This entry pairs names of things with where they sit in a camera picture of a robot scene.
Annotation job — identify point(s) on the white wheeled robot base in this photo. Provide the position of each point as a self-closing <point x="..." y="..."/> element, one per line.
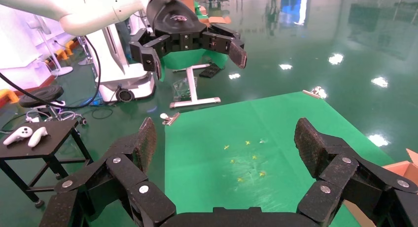
<point x="121" y="78"/>

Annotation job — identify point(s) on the clear plastic bag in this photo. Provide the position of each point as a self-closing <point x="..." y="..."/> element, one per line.
<point x="179" y="88"/>

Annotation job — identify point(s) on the yellow floor barrier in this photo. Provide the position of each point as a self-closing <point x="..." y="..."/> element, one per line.
<point x="8" y="95"/>

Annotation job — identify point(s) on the black floor pad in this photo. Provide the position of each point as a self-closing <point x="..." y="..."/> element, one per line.
<point x="210" y="71"/>

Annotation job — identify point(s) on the metal binder clip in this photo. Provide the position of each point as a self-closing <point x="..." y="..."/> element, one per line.
<point x="169" y="118"/>
<point x="313" y="92"/>

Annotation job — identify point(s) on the black small metal table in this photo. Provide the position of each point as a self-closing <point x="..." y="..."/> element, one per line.
<point x="55" y="137"/>

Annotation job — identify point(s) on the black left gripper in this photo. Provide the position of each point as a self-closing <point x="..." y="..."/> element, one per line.
<point x="174" y="19"/>

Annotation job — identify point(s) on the white floor fan stand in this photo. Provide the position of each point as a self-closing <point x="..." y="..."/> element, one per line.
<point x="63" y="71"/>

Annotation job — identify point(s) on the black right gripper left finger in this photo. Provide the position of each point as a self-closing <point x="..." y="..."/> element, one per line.
<point x="98" y="186"/>

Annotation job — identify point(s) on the brown cardboard box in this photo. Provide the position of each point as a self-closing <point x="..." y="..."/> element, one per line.
<point x="403" y="168"/>

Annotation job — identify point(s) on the green cloth on neighbour table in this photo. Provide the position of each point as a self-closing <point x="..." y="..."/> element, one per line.
<point x="183" y="60"/>

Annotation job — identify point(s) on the white table leg stand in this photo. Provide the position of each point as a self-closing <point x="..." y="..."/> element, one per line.
<point x="196" y="103"/>

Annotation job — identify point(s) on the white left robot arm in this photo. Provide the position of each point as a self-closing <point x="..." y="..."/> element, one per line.
<point x="85" y="9"/>

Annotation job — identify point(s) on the white VR controller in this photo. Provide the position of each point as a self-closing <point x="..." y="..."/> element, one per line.
<point x="18" y="134"/>
<point x="36" y="136"/>

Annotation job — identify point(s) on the orange floor barrier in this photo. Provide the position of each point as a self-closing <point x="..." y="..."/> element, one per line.
<point x="63" y="50"/>

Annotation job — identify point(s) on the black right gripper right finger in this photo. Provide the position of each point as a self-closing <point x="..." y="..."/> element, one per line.
<point x="346" y="183"/>

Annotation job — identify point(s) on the black round stool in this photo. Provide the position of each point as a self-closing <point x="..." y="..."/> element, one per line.
<point x="40" y="94"/>

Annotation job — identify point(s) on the flat brown cardboard sheet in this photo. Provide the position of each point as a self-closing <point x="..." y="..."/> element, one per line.
<point x="217" y="20"/>

